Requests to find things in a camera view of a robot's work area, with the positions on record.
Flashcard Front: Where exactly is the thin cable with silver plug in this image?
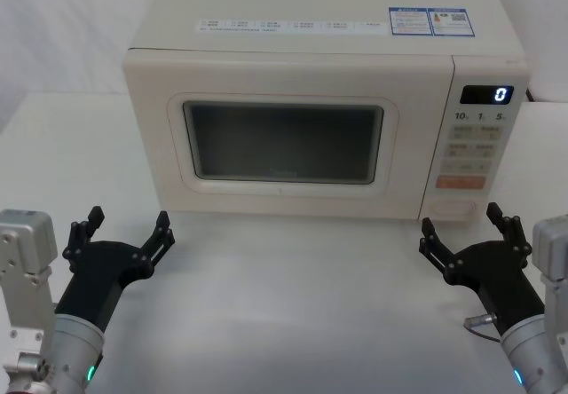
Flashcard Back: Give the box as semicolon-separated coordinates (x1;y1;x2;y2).
462;312;505;343

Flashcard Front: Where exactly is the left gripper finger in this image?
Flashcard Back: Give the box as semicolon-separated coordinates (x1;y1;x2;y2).
61;206;107;264
132;210;176;279

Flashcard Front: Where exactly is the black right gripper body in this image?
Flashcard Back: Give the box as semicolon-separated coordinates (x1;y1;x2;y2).
445;239;547;337

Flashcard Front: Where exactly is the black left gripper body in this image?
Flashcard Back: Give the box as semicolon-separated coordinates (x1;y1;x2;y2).
53;239;155;334

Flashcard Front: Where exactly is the cream microwave oven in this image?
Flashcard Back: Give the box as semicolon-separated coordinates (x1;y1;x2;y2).
122;0;533;224

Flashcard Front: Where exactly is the blue bordered label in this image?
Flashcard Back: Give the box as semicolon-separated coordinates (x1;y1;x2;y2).
388;5;474;38

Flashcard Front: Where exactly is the white table cloth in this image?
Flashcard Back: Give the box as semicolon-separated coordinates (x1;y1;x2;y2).
0;91;568;394

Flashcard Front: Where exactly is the long white label strip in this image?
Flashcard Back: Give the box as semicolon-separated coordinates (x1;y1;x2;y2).
196;17;388;37

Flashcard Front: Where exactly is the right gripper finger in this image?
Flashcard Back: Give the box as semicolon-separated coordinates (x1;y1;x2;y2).
419;217;467;280
485;201;533;260

